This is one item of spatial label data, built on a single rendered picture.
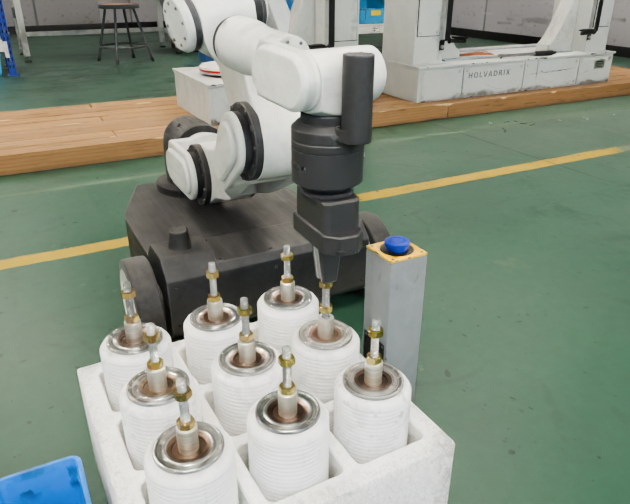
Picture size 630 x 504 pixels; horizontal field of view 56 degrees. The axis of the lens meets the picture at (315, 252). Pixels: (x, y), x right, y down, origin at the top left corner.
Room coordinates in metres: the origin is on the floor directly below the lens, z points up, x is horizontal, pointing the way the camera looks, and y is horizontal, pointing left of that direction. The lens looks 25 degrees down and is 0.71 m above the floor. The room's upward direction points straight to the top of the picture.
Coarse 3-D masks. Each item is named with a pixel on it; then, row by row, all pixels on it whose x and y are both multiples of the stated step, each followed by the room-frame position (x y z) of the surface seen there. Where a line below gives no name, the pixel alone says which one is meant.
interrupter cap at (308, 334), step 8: (312, 320) 0.73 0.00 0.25; (336, 320) 0.73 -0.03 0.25; (304, 328) 0.71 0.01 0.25; (312, 328) 0.71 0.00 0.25; (336, 328) 0.71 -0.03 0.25; (344, 328) 0.71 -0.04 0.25; (304, 336) 0.69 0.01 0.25; (312, 336) 0.69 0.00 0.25; (336, 336) 0.70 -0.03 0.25; (344, 336) 0.69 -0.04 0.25; (352, 336) 0.69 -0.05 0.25; (304, 344) 0.68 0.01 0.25; (312, 344) 0.67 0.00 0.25; (320, 344) 0.67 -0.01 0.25; (328, 344) 0.67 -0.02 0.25; (336, 344) 0.67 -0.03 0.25; (344, 344) 0.67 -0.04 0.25
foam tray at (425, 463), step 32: (96, 384) 0.68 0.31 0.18; (96, 416) 0.61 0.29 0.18; (416, 416) 0.61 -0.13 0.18; (96, 448) 0.64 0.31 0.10; (416, 448) 0.56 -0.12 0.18; (448, 448) 0.56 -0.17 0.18; (128, 480) 0.51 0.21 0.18; (352, 480) 0.51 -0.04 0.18; (384, 480) 0.51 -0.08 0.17; (416, 480) 0.54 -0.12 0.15; (448, 480) 0.56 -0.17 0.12
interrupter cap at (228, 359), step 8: (232, 344) 0.67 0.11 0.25; (256, 344) 0.67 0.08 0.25; (264, 344) 0.67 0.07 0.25; (224, 352) 0.65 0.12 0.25; (232, 352) 0.65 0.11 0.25; (256, 352) 0.66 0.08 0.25; (264, 352) 0.65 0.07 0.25; (272, 352) 0.65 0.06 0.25; (224, 360) 0.64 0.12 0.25; (232, 360) 0.64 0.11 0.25; (256, 360) 0.64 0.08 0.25; (264, 360) 0.64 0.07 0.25; (272, 360) 0.63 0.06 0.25; (224, 368) 0.62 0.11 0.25; (232, 368) 0.62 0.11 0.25; (240, 368) 0.62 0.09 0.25; (248, 368) 0.62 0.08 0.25; (256, 368) 0.62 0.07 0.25; (264, 368) 0.62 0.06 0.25; (240, 376) 0.61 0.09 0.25; (248, 376) 0.61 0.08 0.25
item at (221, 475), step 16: (224, 432) 0.51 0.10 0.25; (224, 448) 0.48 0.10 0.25; (144, 464) 0.47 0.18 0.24; (224, 464) 0.46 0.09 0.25; (160, 480) 0.44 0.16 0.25; (176, 480) 0.44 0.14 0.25; (192, 480) 0.44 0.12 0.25; (208, 480) 0.44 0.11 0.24; (224, 480) 0.46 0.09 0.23; (160, 496) 0.44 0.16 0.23; (176, 496) 0.44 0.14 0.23; (192, 496) 0.44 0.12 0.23; (208, 496) 0.44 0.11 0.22; (224, 496) 0.46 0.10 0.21
